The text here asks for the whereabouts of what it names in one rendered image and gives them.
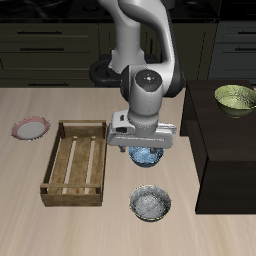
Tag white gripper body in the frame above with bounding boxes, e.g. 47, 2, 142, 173
106, 122, 177, 150

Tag blue bowl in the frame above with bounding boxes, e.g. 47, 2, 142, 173
128, 145, 165, 169

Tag grey bowl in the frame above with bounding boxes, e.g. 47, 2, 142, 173
128, 184, 173, 224

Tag white plate with red rim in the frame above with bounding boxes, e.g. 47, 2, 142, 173
10, 115, 52, 142

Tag green bowl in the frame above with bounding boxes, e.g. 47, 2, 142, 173
213, 84, 256, 119

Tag wooden slat tray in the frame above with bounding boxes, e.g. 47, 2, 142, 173
39, 119, 109, 208

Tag dark wooden cabinet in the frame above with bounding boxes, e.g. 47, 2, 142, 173
179, 79, 256, 215

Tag dark kitchen cupboards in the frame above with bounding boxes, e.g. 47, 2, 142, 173
0, 0, 256, 89

